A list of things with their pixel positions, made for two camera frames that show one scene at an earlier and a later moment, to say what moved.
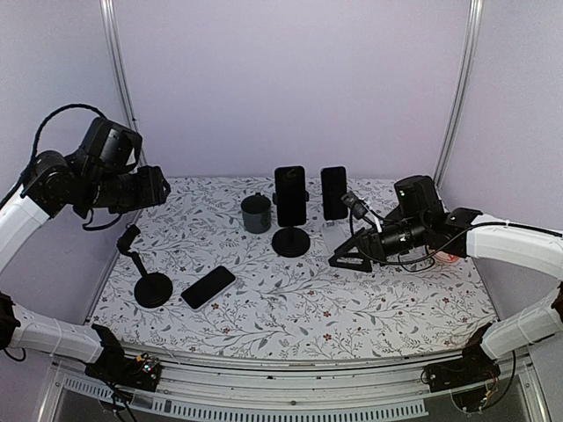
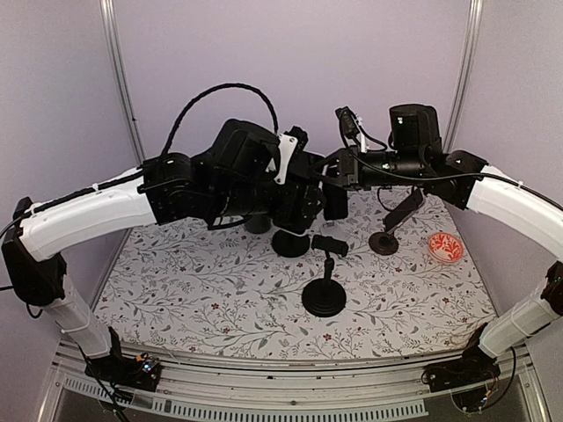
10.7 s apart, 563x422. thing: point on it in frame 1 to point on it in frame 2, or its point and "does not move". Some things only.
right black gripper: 369,242 to 348,168
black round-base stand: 152,290 to 325,297
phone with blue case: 333,182 does not move
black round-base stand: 290,242 does not move
